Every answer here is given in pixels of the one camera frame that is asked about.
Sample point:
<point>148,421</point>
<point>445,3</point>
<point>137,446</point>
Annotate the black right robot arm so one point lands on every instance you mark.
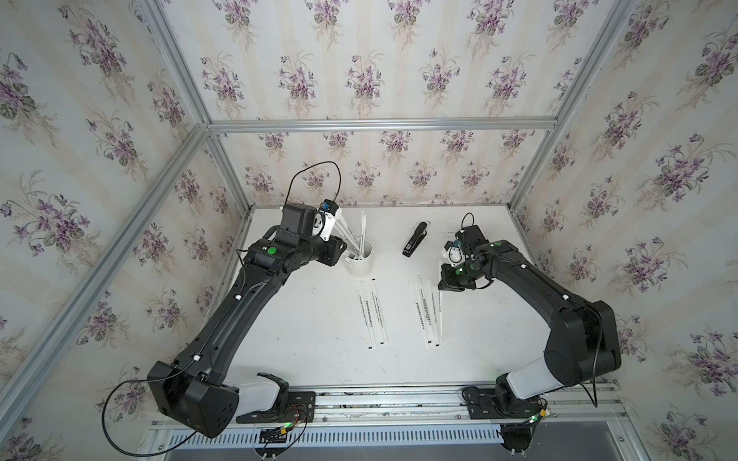
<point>583,342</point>

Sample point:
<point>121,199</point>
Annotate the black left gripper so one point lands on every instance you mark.
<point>332,251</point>

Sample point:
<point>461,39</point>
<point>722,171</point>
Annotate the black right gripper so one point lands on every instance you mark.
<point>446,281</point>

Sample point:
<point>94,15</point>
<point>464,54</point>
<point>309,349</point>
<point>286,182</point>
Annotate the black stapler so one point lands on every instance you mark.
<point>417,237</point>

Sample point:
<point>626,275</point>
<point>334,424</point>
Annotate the bundle of wrapped straws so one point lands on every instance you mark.
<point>355,240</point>

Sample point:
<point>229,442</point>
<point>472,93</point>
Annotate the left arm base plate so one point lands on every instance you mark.
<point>292,407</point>

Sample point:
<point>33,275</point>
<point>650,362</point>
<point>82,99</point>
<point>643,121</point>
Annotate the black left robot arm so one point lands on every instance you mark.
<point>192,389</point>

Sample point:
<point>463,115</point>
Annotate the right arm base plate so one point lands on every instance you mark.
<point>500,403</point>

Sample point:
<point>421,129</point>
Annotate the white straw cup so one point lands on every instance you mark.
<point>361,268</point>

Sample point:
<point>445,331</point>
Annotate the aluminium mounting rail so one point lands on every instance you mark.
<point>442,404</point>

